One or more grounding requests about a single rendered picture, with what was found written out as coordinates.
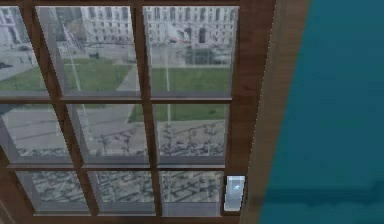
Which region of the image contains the brown wooden glazed door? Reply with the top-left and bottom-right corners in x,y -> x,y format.
0,0 -> 313,224

